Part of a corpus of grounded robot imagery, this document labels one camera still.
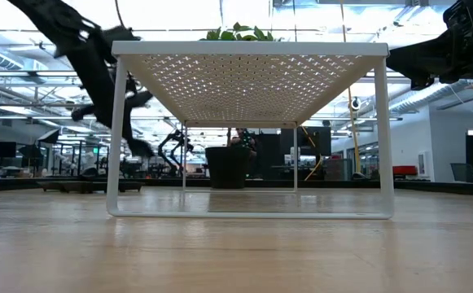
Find black flat mini plate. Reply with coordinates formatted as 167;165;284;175
37;180;107;195

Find black plant pot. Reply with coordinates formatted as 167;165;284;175
204;146;252;190

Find black table edge rail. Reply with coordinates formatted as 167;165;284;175
0;177;473;199

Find red box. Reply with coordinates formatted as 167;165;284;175
392;164;418;177

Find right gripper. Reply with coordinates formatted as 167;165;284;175
385;30;464;91

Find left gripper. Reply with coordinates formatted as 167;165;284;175
67;48;156;159

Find green plant leaves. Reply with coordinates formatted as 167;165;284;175
199;22;284;42

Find black studio lamp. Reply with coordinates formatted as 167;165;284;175
36;128;61;145

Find white perforated metal shelf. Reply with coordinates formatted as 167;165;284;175
105;40;396;221

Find yellow hanging cable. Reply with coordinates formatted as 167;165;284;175
339;0;362;176

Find person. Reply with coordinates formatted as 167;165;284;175
226;128;258;164

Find black computer monitor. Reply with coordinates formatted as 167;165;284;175
0;141;17;159

